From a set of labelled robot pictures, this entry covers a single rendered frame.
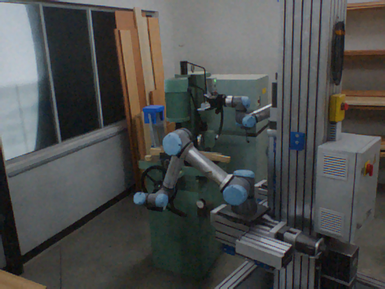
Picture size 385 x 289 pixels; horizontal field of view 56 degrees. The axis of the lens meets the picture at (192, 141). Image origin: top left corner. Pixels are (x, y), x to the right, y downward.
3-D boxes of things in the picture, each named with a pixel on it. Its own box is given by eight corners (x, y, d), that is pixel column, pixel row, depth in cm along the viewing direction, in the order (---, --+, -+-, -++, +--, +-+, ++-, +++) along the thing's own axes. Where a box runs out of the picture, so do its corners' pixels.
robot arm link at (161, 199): (170, 189, 218) (154, 188, 222) (161, 197, 208) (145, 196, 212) (172, 201, 220) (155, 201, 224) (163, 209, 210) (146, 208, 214)
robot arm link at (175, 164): (183, 121, 215) (161, 189, 234) (175, 125, 205) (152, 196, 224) (200, 129, 212) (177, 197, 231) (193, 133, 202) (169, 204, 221)
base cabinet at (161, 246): (151, 266, 298) (145, 185, 279) (183, 232, 348) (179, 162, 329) (202, 279, 279) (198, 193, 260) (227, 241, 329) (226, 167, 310)
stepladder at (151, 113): (158, 222, 374) (138, 109, 349) (170, 211, 396) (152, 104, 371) (172, 223, 367) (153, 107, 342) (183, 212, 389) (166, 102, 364)
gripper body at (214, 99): (210, 91, 247) (227, 91, 241) (212, 100, 253) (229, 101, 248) (206, 99, 242) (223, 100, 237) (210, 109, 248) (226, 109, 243)
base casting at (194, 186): (146, 185, 279) (144, 174, 277) (179, 162, 329) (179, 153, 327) (199, 193, 261) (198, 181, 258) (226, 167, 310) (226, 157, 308)
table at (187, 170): (131, 173, 270) (130, 164, 268) (152, 160, 296) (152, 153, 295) (206, 182, 244) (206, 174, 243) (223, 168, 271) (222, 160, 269)
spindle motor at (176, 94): (161, 122, 268) (159, 79, 259) (173, 117, 283) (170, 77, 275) (183, 123, 260) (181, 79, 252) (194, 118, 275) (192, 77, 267)
